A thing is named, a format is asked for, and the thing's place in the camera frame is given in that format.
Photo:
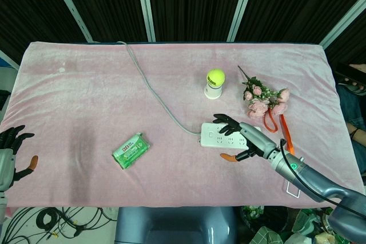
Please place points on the left black grey robot hand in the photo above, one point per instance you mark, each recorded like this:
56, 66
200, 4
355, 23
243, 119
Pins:
5, 161

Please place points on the right black grey robot hand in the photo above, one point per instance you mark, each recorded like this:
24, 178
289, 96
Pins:
257, 139

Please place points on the white power strip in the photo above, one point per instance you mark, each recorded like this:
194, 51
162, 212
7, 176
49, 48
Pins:
211, 138

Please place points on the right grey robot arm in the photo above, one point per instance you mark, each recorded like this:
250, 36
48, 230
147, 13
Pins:
311, 176

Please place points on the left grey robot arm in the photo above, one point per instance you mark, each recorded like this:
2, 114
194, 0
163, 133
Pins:
2, 204

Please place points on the pink artificial flower bouquet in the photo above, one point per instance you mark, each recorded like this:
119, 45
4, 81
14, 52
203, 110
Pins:
258, 107

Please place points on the white badge holder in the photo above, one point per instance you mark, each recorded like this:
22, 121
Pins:
291, 193

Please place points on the white cup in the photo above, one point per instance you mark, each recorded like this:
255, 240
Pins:
213, 92

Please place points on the yellow tennis ball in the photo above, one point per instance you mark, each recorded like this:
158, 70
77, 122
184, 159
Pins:
215, 77

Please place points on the black bin with trash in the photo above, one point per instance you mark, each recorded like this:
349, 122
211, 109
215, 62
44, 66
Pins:
271, 215

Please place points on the green checkered bag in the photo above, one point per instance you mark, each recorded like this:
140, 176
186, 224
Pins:
266, 235

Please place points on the seated person in jeans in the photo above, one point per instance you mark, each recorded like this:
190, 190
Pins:
353, 107

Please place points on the pink velvet table cloth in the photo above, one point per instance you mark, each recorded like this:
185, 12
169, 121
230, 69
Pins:
85, 98

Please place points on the grey blue robot torso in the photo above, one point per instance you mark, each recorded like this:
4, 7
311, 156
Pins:
174, 225

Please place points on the green snack packet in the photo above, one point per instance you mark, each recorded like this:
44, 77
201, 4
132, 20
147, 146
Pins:
131, 150

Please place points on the white partition frame post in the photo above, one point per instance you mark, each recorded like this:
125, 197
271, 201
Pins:
71, 7
145, 4
343, 22
241, 7

